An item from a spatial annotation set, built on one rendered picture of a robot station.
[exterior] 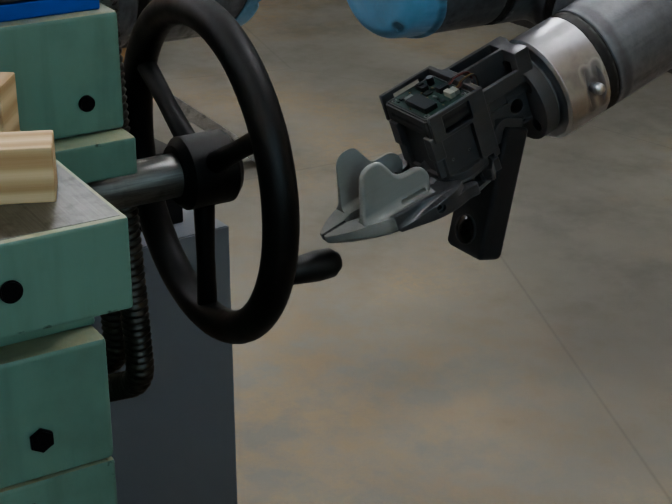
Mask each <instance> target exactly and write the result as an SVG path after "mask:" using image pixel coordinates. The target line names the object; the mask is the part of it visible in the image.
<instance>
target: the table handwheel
mask: <svg viewBox="0 0 672 504"><path fill-rule="evenodd" d="M177 25H186V26H188V27H190V28H191V29H193V30H194V31H196V32H197V33H198V34H199V35H200V36H201V37H202V38H203V39H204V40H205V42H206V43H207V44H208V45H209V47H210V48H211V49H212V51H213V52H214V54H215V55H216V57H217V58H218V60H219V61H220V63H221V65H222V67H223V68H224V70H225V72H226V74H227V76H228V78H229V81H230V83H231V85H232V87H233V90H234V92H235V94H236V97H237V100H238V102H239V105H240V108H241V111H242V114H243V117H244V120H245V123H246V126H247V130H248V133H246V134H245V135H243V136H241V137H240V138H238V139H236V140H235V141H234V140H233V139H232V138H231V137H230V136H229V135H228V134H227V133H225V132H224V131H223V130H221V129H215V130H209V131H204V132H198V133H195V132H194V130H193V128H192V127H191V125H190V123H189V122H188V120H187V118H186V116H185V115H184V113H183V111H182V110H181V108H180V106H179V105H178V103H177V101H176V99H175V98H174V96H173V94H172V92H171V90H170V88H169V86H168V84H167V82H166V80H165V78H164V76H163V74H162V72H161V70H160V69H159V67H158V65H157V62H158V58H159V54H160V51H161V48H162V45H163V43H164V40H165V39H166V37H167V35H168V34H169V32H170V31H171V30H172V29H173V28H174V27H176V26H177ZM123 71H124V73H125V76H124V78H123V79H124V80H125V81H126V83H125V86H124V87H125V88H126V89H127V90H126V93H125V95H126V96H127V101H126V103H127V104H128V108H127V111H128V112H129V115H128V117H127V118H128V119H129V120H130V122H129V125H128V126H129V127H130V128H131V129H130V132H129V133H130V134H131V135H133V136H134V137H135V140H136V158H137V173H135V174H131V175H126V176H121V177H116V178H110V179H105V180H100V181H95V182H90V183H86V184H87V185H88V186H89V187H91V188H92V189H93V190H94V191H96V192H97V193H98V194H99V195H101V196H102V197H103V198H104V199H105V200H107V201H108V202H109V203H110V204H112V205H113V206H114V207H115V208H116V209H118V210H119V209H124V208H129V207H134V206H137V208H138V209H139V212H138V215H139V217H140V218H139V223H140V226H141V230H142V233H143V235H144V238H145V241H146V244H147V246H148V249H149V252H150V254H151V256H152V259H153V261H154V263H155V266H156V268H157V270H158V272H159V274H160V276H161V278H162V280H163V282H164V284H165V285H166V287H167V289H168V291H169V292H170V294H171V296H172V297H173V299H174V300H175V302H176V303H177V305H178V306H179V307H180V309H181V310H182V311H183V312H184V314H185V315H186V316H187V317H188V318H189V319H190V320H191V321H192V322H193V323H194V324H195V325H196V326H197V327H198V328H199V329H200V330H202V331H203V332H204V333H206V334H207V335H209V336H210V337H212V338H214V339H216V340H219V341H221V342H224V343H229V344H245V343H248V342H252V341H255V340H257V339H259V338H260V337H262V336H263V335H264V334H266V333H267V332H268V331H269V330H270V329H271V328H272V327H273V326H274V325H275V324H276V322H277V321H278V319H279V318H280V316H281V314H282V313H283V311H284V309H285V307H286V305H287V302H288V300H289V297H290V294H291V291H292V287H293V283H294V279H295V274H296V268H297V261H298V252H299V237H300V212H299V196H298V186H297V178H296V171H295V164H294V159H293V153H292V149H291V144H290V139H289V135H288V131H287V127H286V124H285V120H284V117H283V113H282V110H281V107H280V104H279V101H278V98H277V95H276V93H275V90H274V87H273V85H272V82H271V80H270V78H269V75H268V73H267V71H266V69H265V66H264V64H263V62H262V60H261V58H260V57H259V55H258V53H257V51H256V49H255V47H254V45H253V44H252V42H251V40H250V39H249V37H248V36H247V34H246V33H245V31H244V30H243V28H242V27H241V26H240V24H239V23H238V22H237V21H236V19H235V18H234V17H233V16H232V15H231V14H230V13H229V12H228V11H227V10H226V9H225V8H224V7H223V6H221V5H220V4H219V3H218V2H216V1H215V0H152V1H151V2H150V3H149V4H148V5H147V6H146V7H145V8H144V9H143V11H142V12H141V14H140V15H139V17H138V19H137V21H136V23H135V25H134V27H133V29H132V32H131V35H130V37H129V41H128V44H127V48H126V53H125V58H124V68H123ZM153 98H154V100H155V102H156V103H157V105H158V107H159V109H160V111H161V113H162V115H163V117H164V119H165V121H166V123H167V125H168V127H169V129H170V131H171V133H172V135H173V138H171V139H170V141H169V143H168V144H167V146H166V148H165V150H164V152H163V154H162V155H157V156H156V149H155V140H154V128H153ZM253 154H254V159H255V164H256V169H257V175H258V182H259V189H260V199H261V212H262V248H261V259H260V266H259V271H258V276H257V280H256V283H255V286H254V289H253V292H252V294H251V296H250V298H249V300H248V301H247V303H246V304H245V305H244V306H243V307H242V308H241V309H238V310H233V309H229V308H227V307H225V306H224V305H222V304H221V303H220V302H218V301H217V283H216V264H215V205H216V204H221V203H226V202H231V201H234V200H235V199H236V198H237V196H238V194H239V192H240V190H241V188H242V186H243V181H244V167H243V161H242V159H244V158H246V157H248V156H250V155H253ZM168 199H173V200H174V201H175V202H176V203H177V204H178V205H179V206H181V207H182V208H183V209H185V210H193V211H194V226H195V241H196V258H197V275H196V273H195V271H194V269H193V268H192V266H191V264H190V262H189V260H188V258H187V256H186V254H185V252H184V250H183V248H182V246H181V243H180V241H179V239H178V236H177V234H176V231H175V228H174V225H173V223H172V220H171V217H170V214H169V210H168V207H167V204H166V200H168Z"/></svg>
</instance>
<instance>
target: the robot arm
mask: <svg viewBox="0 0 672 504"><path fill-rule="evenodd" d="M118 1H119V11H120V13H119V14H118V16H119V19H118V21H117V22H118V23H119V24H120V27H119V29H118V30H119V31H120V32H121V35H120V37H119V39H120V40H121V41H122V42H121V45H120V47H121V48H127V44H128V41H129V37H130V35H131V32H132V29H133V27H134V25H135V23H136V21H137V19H138V17H139V15H140V14H141V12H142V11H143V9H144V8H145V7H146V6H147V5H148V4H149V3H150V2H151V1H152V0H118ZM215 1H216V2H218V3H219V4H220V5H221V6H223V7H224V8H225V9H226V10H227V11H228V12H229V13H230V14H231V15H232V16H233V17H234V18H235V19H236V21H237V22H238V23H239V24H240V26H242V25H244V24H245V23H246V22H248V21H249V20H250V19H251V18H252V17H253V15H254V14H255V13H256V11H257V9H258V7H259V3H258V2H260V1H261V0H215ZM347 2H348V4H349V7H350V9H351V10H352V12H353V14H354V15H355V17H356V18H357V19H358V21H359V22H360V23H361V24H362V25H363V26H364V27H365V28H366V29H368V30H369V31H370V32H372V33H374V34H376V35H378V36H381V37H384V38H392V39H394V38H404V37H405V38H413V39H414V38H423V37H427V36H429V35H431V34H433V33H439V32H445V31H451V30H457V29H464V28H470V27H476V26H482V25H494V24H500V23H506V22H511V21H517V20H527V21H530V22H531V23H533V24H534V25H535V26H534V27H532V28H531V29H529V30H527V31H526V32H524V33H522V34H521V35H519V36H517V37H516V38H514V39H512V40H511V41H508V40H507V39H506V38H504V37H501V36H499V37H497V38H496V39H494V40H492V41H491V42H489V43H487V44H485V45H484V46H482V47H480V48H479V49H477V50H475V51H474V52H472V53H470V54H469V55H467V56H465V57H464V58H462V59H460V60H459V61H457V62H455V63H454V64H452V65H450V66H449V67H447V68H445V69H443V70H440V69H438V68H436V67H433V66H431V65H429V66H428V67H426V68H424V69H423V70H421V71H419V72H418V73H416V74H414V75H413V76H411V77H409V78H408V79H406V80H404V81H402V82H401V83H399V84H397V85H396V86H394V87H392V88H391V89H389V90H387V91H386V92H384V93H382V94H381V95H379V98H380V101H381V104H382V107H383V110H384V113H385V116H386V119H387V120H388V121H389V120H390V121H389V123H390V126H391V129H392V132H393V135H394V139H395V142H397V143H398V144H399V145H400V148H401V151H402V153H401V154H395V153H391V152H389V153H385V154H383V155H382V156H380V157H378V158H377V159H375V160H368V159H367V158H366V157H365V156H364V155H362V154H361V153H360V152H359V151H358V150H357V149H354V148H350V149H347V150H345V151H343V152H342V153H341V154H340V155H339V157H338V158H337V161H336V178H337V189H338V200H339V204H338V206H337V208H336V210H335V211H334V212H333V213H332V214H331V215H330V216H329V218H328V219H327V221H326V222H325V224H324V226H323V228H322V230H321V232H320V235H321V237H322V239H323V240H325V241H326V242H327V243H344V242H355V241H360V240H366V239H371V238H377V237H382V236H385V235H389V234H392V233H395V232H398V231H401V232H404V231H407V230H410V229H412V228H415V227H418V226H421V225H424V224H426V223H429V222H432V221H435V220H437V219H440V218H442V217H444V216H446V215H448V214H450V213H452V212H453V216H452V220H451V225H450V230H449V235H448V242H449V243H450V244H451V245H452V246H454V247H456V248H458V249H460V250H461V251H463V252H465V253H467V254H469V255H471V256H472V257H474V258H476V259H478V260H495V259H498V258H499V257H500V256H501V252H502V247H503V243H504V238H505V233H506V229H507V224H508V219H509V215H510V210H511V206H512V201H513V196H514V192H515V187H516V182H517V178H518V173H519V168H520V164H521V159H522V155H523V150H524V145H525V141H526V136H527V137H529V138H532V139H540V138H542V137H544V136H545V135H548V136H551V137H555V138H561V137H565V136H566V135H568V134H570V133H571V132H573V131H574V130H576V129H577V128H579V127H581V126H582V125H584V124H585V123H587V122H588V121H590V120H592V119H593V118H595V117H596V116H598V115H599V114H601V113H602V112H604V111H605V110H607V109H609V108H610V107H612V106H614V105H615V104H617V103H618V102H620V101H621V100H623V99H625V98H626V97H628V96H629V95H631V94H632V93H634V92H636V91H637V90H639V89H640V88H642V87H643V86H645V85H647V84H648V83H650V82H651V81H653V80H654V79H656V78H658V77H659V76H661V75H662V74H664V73H665V72H667V71H669V70H670V69H672V0H347ZM417 79H418V81H419V83H417V84H416V85H414V86H413V87H411V88H409V89H408V90H406V91H404V92H403V93H401V94H399V95H397V96H396V97H394V95H393V94H394V93H395V92H397V91H399V90H400V89H402V88H404V87H405V86H407V85H409V84H410V83H412V82H414V81H415V80H417Z"/></svg>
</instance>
